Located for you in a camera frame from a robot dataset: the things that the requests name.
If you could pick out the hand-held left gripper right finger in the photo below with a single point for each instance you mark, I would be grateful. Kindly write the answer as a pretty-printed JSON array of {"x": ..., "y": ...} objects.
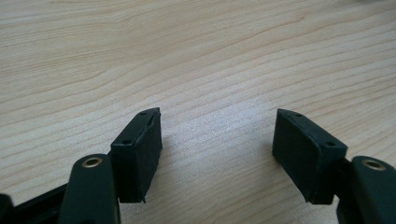
[{"x": 299, "y": 152}]

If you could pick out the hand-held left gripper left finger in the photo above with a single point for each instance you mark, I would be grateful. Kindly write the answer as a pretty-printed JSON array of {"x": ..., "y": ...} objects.
[{"x": 137, "y": 155}]

